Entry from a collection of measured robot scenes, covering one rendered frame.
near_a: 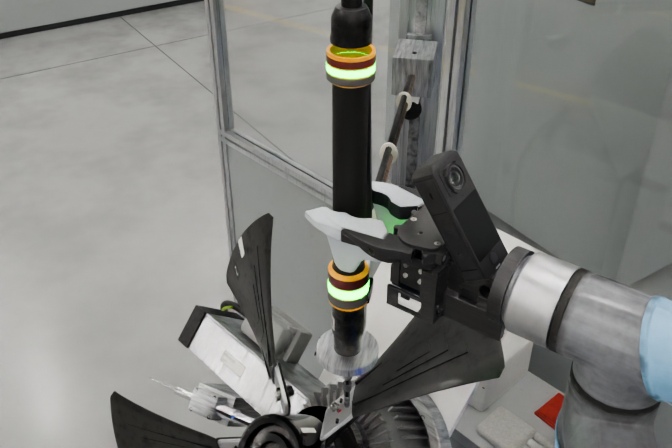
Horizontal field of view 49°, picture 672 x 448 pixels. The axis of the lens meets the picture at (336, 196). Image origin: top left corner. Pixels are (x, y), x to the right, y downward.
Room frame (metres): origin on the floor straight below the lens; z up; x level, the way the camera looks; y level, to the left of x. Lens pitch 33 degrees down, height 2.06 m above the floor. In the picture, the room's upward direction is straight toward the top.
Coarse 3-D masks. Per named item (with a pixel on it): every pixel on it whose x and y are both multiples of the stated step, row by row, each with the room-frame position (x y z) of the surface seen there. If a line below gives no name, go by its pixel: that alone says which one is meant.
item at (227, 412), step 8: (168, 384) 0.93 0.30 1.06; (176, 392) 0.91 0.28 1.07; (184, 392) 0.90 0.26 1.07; (192, 392) 0.90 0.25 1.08; (216, 408) 0.85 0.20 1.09; (224, 408) 0.84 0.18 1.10; (232, 408) 0.84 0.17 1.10; (224, 416) 0.83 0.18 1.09; (232, 416) 0.82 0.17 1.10; (240, 416) 0.82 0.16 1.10; (248, 416) 0.82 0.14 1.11; (248, 424) 0.80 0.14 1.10
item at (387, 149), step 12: (372, 0) 0.70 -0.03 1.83; (372, 12) 0.70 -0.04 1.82; (372, 24) 0.70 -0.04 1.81; (408, 84) 1.11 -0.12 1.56; (408, 96) 1.07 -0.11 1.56; (408, 108) 1.07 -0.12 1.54; (396, 120) 0.98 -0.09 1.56; (396, 132) 0.95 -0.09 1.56; (384, 144) 0.91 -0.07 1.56; (384, 156) 0.88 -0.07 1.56; (396, 156) 0.90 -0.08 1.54; (384, 168) 0.84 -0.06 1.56; (372, 204) 0.75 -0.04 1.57; (372, 216) 0.74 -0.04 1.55
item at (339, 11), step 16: (352, 0) 0.60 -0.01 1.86; (336, 16) 0.60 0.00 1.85; (352, 16) 0.60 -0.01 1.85; (368, 16) 0.60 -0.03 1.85; (336, 32) 0.60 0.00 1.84; (352, 32) 0.59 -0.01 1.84; (368, 32) 0.60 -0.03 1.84; (352, 48) 0.59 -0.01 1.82; (336, 320) 0.60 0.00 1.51; (352, 320) 0.60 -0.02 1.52; (336, 336) 0.60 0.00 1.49; (352, 336) 0.60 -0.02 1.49; (336, 352) 0.60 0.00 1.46; (352, 352) 0.60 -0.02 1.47
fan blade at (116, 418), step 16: (112, 400) 0.83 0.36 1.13; (128, 400) 0.81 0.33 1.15; (112, 416) 0.82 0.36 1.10; (128, 416) 0.80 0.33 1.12; (144, 416) 0.79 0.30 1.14; (160, 416) 0.77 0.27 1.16; (128, 432) 0.80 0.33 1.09; (144, 432) 0.78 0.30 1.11; (160, 432) 0.77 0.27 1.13; (176, 432) 0.75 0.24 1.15; (192, 432) 0.74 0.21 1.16
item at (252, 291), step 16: (256, 224) 0.94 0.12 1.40; (272, 224) 0.90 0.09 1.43; (256, 240) 0.92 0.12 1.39; (240, 256) 0.95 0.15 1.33; (256, 256) 0.90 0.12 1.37; (240, 272) 0.94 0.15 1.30; (256, 272) 0.88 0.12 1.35; (240, 288) 0.94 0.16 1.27; (256, 288) 0.87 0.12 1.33; (240, 304) 0.94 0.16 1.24; (256, 304) 0.86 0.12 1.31; (256, 320) 0.85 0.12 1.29; (256, 336) 0.87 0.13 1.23; (272, 336) 0.79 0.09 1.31; (272, 352) 0.78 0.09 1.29; (272, 368) 0.77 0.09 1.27
